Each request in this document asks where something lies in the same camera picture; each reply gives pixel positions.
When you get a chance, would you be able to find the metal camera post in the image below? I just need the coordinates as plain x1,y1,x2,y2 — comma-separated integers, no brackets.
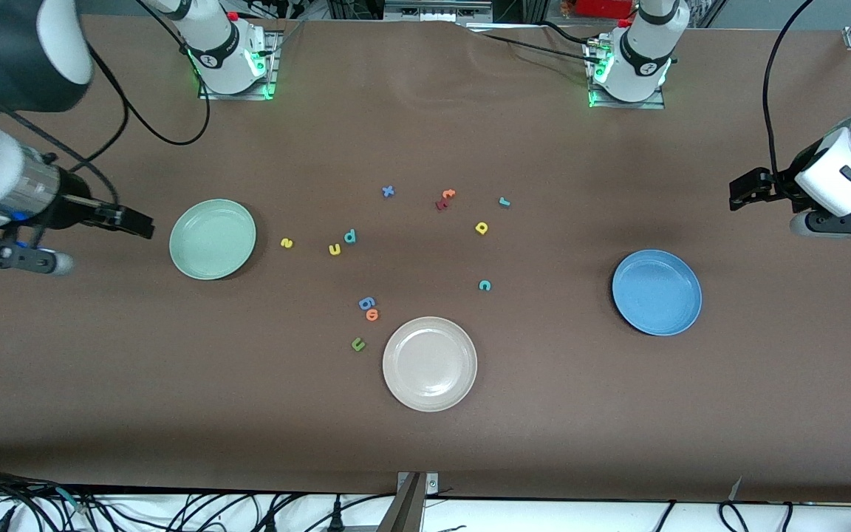
377,473,428,532

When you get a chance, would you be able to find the grey metal rail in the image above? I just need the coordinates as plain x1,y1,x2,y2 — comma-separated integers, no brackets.
385,2,493,21

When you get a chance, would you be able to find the pale green plate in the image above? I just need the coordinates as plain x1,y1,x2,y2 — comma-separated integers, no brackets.
169,199,257,281

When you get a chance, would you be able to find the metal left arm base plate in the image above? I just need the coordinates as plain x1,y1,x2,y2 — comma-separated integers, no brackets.
589,41,666,110

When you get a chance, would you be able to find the brown table cover sheet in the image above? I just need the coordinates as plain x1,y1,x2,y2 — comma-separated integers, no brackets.
0,13,851,503

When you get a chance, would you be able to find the metal post bracket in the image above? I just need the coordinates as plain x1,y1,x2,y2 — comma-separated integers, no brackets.
397,473,440,496

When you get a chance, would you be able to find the black base cable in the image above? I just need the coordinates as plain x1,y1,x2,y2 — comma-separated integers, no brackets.
536,21,596,47
466,30,607,67

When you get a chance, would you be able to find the teal floor cable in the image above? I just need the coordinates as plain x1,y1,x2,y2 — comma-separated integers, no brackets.
55,486,94,514

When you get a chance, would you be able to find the beige plate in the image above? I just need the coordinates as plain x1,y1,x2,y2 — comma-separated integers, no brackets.
382,316,479,412

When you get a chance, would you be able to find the looped black floor cable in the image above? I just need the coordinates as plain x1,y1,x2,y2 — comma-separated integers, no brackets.
720,501,750,532

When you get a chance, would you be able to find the red box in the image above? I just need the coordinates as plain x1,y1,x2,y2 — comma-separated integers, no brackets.
577,0,637,19

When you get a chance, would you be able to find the blue plate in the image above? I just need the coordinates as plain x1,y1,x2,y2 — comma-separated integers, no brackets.
612,249,703,337

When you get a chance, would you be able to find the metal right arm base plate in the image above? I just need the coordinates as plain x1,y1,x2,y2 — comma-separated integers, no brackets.
198,30,280,100

